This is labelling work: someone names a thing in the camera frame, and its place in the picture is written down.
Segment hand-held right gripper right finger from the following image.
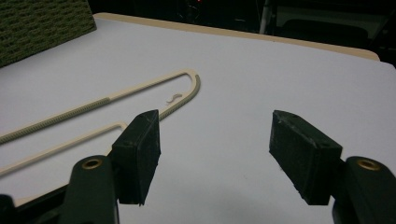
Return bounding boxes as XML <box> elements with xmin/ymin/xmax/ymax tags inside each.
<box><xmin>268</xmin><ymin>109</ymin><xmax>344</xmax><ymax>206</ymax></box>

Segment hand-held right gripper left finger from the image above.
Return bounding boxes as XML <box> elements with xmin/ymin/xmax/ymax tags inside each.
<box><xmin>110</xmin><ymin>108</ymin><xmax>163</xmax><ymax>206</ymax></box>

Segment beige plastic clothes hanger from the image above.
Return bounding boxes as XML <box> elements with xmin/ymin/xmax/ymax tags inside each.
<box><xmin>0</xmin><ymin>68</ymin><xmax>202</xmax><ymax>179</ymax></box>

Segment white metal stand pole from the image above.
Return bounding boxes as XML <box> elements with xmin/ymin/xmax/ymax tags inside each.
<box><xmin>259</xmin><ymin>0</ymin><xmax>272</xmax><ymax>35</ymax></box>

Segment green knitted cloth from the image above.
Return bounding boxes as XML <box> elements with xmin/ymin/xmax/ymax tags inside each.
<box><xmin>0</xmin><ymin>0</ymin><xmax>98</xmax><ymax>69</ymax></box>

